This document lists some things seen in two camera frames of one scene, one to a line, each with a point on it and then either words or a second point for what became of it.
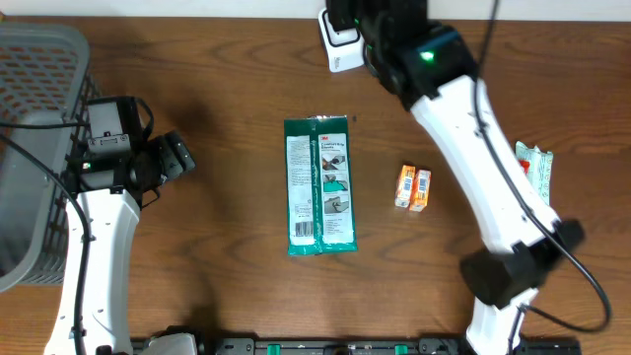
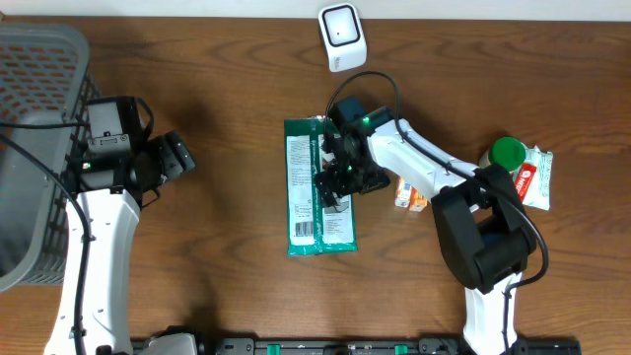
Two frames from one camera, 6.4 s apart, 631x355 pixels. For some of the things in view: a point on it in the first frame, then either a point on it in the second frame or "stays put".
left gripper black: x=175 y=153 stays put
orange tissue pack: x=420 y=190 stays put
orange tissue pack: x=404 y=186 stays put
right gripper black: x=341 y=12 to x=333 y=174
